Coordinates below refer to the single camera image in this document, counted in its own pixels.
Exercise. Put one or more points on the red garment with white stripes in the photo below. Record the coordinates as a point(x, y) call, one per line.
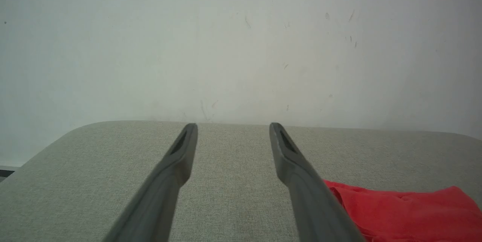
point(414, 215)

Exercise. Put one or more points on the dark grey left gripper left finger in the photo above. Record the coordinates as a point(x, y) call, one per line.
point(158, 200)

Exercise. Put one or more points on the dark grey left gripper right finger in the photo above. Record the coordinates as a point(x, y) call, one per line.
point(312, 204)

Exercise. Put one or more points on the dark wall skirting strip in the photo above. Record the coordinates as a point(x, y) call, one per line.
point(5, 173)

